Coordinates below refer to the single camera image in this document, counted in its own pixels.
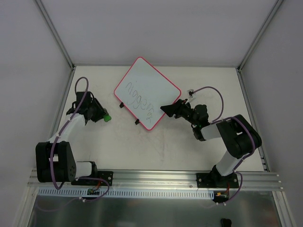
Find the aluminium mounting rail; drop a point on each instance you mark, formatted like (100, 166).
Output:
(182, 180)

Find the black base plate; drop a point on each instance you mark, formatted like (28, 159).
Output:
(102, 178)
(207, 180)

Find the aluminium frame post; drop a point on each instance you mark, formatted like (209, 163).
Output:
(46, 17)
(277, 5)

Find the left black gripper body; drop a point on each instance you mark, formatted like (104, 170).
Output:
(98, 112)

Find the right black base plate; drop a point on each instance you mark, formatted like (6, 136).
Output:
(207, 180)

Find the left aluminium frame post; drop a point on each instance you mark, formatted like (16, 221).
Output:
(46, 17)

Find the black object bottom edge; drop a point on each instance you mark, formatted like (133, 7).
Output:
(226, 222)

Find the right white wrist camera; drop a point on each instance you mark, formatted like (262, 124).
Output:
(191, 95)

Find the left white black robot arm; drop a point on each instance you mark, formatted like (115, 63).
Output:
(54, 158)

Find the right aluminium frame post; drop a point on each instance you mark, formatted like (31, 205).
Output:
(277, 5)

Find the green bone-shaped eraser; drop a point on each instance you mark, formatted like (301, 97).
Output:
(107, 118)

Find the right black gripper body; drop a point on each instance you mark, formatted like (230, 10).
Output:
(179, 109)

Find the pink framed whiteboard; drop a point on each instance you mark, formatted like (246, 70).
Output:
(143, 90)

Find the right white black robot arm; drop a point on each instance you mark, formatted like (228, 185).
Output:
(239, 138)

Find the white slotted cable duct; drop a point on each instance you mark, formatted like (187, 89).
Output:
(127, 193)

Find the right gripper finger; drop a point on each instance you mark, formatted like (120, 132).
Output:
(178, 115)
(170, 110)

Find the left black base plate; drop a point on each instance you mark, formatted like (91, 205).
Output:
(102, 178)

